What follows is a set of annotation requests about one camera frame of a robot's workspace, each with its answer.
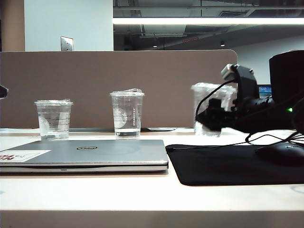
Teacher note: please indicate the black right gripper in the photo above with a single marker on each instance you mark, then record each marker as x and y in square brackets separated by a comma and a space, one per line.
[251, 116]

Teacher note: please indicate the clear cup with white label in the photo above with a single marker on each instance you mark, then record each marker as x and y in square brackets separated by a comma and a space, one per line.
[202, 95]

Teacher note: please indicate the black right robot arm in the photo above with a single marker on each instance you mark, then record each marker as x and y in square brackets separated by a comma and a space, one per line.
[287, 76]

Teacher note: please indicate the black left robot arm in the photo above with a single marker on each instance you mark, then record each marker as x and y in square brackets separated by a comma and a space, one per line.
[3, 91]

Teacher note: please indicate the tall clear Starbucks cup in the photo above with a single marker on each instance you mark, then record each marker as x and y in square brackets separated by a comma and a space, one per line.
[127, 114]

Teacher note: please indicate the grey Dell laptop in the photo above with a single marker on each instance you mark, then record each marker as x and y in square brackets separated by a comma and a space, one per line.
[107, 154]

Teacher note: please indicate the short clear cup black lines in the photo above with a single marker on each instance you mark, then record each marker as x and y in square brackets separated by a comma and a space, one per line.
[54, 121]

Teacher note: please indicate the black mouse pad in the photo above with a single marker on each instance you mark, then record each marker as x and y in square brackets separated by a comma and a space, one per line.
[213, 166]

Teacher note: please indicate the monitor with blue picture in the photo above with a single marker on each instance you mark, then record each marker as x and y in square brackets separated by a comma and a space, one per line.
[264, 91]

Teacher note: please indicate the black ceiling spotlight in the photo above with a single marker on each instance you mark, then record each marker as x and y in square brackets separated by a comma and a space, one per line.
[222, 43]

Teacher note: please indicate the black computer mouse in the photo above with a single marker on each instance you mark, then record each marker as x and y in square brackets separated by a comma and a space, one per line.
[280, 154]

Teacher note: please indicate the wide brown desk divider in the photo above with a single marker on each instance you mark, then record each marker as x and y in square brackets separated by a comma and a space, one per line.
[142, 78]

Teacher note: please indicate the long linear ceiling light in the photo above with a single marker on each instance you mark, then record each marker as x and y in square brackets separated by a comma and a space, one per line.
[202, 21]

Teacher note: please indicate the pale blue paper sheet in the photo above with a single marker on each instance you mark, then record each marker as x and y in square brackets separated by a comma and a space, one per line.
[7, 130]

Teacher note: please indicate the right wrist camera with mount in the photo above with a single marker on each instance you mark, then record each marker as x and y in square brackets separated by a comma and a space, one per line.
[247, 80]

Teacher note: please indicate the metal wall plate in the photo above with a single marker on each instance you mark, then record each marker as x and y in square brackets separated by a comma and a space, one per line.
[66, 43]

